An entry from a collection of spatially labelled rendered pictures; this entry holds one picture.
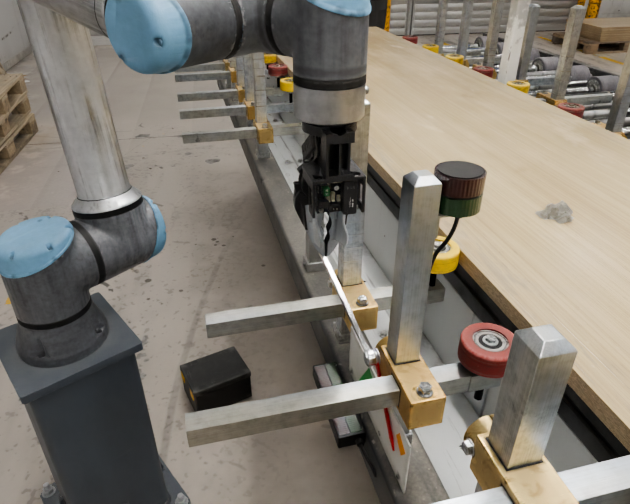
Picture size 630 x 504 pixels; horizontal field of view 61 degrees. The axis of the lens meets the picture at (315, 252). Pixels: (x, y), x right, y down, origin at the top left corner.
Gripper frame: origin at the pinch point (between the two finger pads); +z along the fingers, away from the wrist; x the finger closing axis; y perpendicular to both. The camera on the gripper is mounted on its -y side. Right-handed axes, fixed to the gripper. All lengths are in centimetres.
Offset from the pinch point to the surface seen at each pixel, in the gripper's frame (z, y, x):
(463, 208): -12.9, 17.1, 12.0
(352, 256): 8.5, -9.2, 7.7
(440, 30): 3, -201, 116
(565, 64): 0, -101, 115
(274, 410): 12.1, 18.9, -11.6
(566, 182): 8, -27, 63
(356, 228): 3.0, -9.1, 8.2
